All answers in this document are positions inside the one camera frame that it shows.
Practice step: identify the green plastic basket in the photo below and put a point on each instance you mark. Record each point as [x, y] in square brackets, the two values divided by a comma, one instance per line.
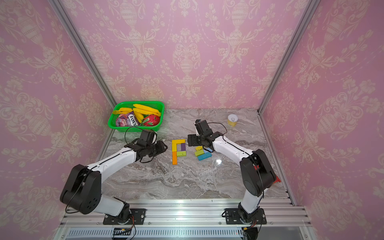
[157, 105]

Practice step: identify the purple snack packet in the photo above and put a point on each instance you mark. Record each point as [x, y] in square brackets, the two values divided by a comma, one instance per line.
[127, 120]

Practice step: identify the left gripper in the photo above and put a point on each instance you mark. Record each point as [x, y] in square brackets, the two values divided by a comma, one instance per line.
[163, 148]

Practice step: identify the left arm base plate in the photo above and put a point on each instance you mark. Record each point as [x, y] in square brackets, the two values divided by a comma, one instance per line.
[135, 216]

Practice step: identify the teal block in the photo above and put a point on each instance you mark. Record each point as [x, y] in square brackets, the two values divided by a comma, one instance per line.
[204, 156]

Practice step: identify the red dragon fruit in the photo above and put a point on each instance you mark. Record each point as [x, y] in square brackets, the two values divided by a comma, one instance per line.
[150, 121]

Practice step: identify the yellow white can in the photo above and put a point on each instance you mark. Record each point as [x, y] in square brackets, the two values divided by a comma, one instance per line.
[232, 120]

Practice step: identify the orange block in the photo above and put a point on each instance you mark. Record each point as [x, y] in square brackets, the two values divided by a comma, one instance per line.
[174, 158]

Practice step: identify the long yellow block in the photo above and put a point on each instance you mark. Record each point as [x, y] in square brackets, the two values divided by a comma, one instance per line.
[178, 141]

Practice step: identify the red snack bag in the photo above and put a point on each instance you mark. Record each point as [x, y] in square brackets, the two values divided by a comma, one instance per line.
[278, 180]

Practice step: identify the lower yellow banana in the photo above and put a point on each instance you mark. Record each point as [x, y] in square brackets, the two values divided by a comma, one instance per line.
[139, 117]

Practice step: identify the lime green block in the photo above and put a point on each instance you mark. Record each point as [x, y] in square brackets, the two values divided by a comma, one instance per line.
[182, 154]
[199, 153]

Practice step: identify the upper yellow banana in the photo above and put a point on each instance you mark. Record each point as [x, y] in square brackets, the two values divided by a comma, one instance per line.
[145, 110]

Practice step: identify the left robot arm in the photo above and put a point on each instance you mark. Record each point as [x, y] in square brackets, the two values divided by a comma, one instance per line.
[82, 192]

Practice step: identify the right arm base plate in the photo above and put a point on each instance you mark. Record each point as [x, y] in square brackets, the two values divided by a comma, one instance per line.
[237, 216]

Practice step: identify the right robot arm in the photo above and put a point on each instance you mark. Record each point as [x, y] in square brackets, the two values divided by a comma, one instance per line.
[257, 173]

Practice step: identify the small yellow banana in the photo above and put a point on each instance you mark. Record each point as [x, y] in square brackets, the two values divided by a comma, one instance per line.
[122, 111]

